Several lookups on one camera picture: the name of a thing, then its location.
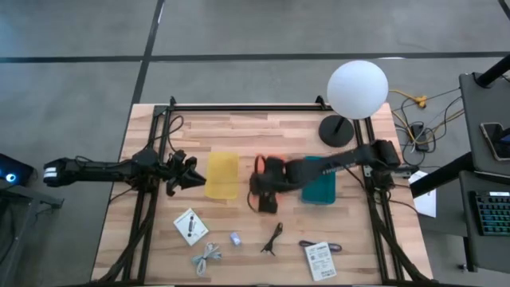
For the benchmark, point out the black device with blue light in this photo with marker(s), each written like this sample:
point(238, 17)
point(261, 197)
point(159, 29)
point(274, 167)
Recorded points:
point(12, 169)

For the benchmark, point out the black smartphone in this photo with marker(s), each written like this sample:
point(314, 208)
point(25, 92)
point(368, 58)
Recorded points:
point(494, 139)

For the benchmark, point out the white box with QR label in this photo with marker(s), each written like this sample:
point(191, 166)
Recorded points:
point(320, 261)

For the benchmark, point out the backlit black keyboard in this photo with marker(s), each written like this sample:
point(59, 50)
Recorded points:
point(494, 213)

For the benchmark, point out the grey desk top with keyboard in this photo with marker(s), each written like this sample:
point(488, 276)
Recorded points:
point(486, 251)

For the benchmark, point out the teal plastic bin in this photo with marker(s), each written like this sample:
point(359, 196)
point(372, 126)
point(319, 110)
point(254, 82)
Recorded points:
point(318, 191)

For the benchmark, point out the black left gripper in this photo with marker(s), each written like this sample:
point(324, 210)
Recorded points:
point(175, 171)

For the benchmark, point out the yellow plastic bin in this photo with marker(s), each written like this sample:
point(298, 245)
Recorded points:
point(222, 175)

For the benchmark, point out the white globe lamp black base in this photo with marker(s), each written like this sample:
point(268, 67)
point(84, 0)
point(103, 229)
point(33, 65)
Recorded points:
point(357, 89)

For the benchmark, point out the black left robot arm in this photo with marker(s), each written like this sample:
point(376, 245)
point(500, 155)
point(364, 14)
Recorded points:
point(99, 169)

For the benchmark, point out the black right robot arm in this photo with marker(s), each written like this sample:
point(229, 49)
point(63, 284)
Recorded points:
point(342, 159)

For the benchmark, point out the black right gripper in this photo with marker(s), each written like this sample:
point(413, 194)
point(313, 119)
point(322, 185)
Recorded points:
point(269, 175)

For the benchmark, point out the black desk beam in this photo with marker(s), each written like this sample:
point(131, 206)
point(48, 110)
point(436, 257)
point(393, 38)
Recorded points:
point(442, 175)

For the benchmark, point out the small lavender cube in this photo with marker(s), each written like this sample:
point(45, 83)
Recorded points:
point(235, 238)

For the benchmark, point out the grey metal stand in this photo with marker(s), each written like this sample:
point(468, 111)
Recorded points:
point(40, 198)

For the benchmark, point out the black aluminium table frame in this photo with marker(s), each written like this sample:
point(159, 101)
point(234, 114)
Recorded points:
point(239, 107)

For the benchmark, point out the grey desk top with phone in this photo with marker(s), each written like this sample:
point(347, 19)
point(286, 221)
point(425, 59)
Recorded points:
point(474, 115)

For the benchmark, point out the black round pole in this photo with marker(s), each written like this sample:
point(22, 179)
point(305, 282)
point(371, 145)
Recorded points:
point(494, 71)

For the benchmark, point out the white paper sheet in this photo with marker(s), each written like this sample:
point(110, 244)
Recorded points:
point(426, 199)

